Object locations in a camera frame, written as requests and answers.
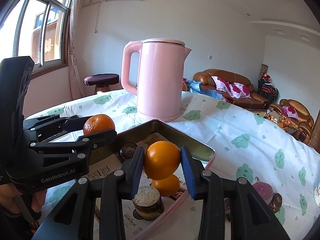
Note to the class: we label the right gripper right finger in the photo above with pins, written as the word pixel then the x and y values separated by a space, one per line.
pixel 251 218

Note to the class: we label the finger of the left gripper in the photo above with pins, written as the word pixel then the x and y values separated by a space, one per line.
pixel 51 125
pixel 84 144

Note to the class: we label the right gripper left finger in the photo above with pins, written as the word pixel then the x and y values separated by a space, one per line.
pixel 73 216

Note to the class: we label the orange tangerine top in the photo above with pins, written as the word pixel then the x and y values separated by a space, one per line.
pixel 98 123

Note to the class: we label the dark passion fruit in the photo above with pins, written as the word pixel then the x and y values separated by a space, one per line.
pixel 276 202
pixel 127 151

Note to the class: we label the purple round radish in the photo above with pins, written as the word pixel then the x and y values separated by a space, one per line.
pixel 264 190

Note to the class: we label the cut taro piece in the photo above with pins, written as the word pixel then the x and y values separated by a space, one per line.
pixel 148 203

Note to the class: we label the orange front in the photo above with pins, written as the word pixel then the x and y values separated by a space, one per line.
pixel 168 186

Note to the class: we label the orange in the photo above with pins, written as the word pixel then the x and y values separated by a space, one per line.
pixel 161 160
pixel 168 186

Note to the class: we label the person's left hand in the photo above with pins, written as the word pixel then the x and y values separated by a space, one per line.
pixel 12 201

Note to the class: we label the pink cookie tin box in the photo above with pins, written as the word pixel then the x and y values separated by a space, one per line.
pixel 145 135

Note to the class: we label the purple round stool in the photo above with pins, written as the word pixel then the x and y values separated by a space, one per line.
pixel 102 82

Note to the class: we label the white mug blue print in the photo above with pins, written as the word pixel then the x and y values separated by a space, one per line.
pixel 316 194

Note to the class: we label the coffee table with fruit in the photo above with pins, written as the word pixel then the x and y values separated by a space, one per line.
pixel 281 121

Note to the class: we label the pink electric kettle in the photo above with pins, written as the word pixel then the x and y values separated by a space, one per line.
pixel 160 76

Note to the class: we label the brown leather chair back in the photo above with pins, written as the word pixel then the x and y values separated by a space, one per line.
pixel 184 86

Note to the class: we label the long brown leather sofa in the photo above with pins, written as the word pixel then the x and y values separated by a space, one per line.
pixel 255 102

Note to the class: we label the brown leather armchair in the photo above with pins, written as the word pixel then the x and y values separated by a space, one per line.
pixel 305 122

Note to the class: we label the pink floral armchair cushion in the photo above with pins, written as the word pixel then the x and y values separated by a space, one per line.
pixel 290 112

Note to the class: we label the blue clothes pile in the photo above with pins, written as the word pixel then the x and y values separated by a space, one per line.
pixel 196 87

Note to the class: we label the pink floral cushion right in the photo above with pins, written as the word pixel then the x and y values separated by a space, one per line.
pixel 239 91

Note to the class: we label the pink floral cushion left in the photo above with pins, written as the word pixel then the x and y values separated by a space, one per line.
pixel 222 85

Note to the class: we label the stacked dark chairs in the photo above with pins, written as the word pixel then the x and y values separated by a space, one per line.
pixel 267 89

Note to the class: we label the window with frame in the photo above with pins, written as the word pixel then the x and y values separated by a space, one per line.
pixel 38 29

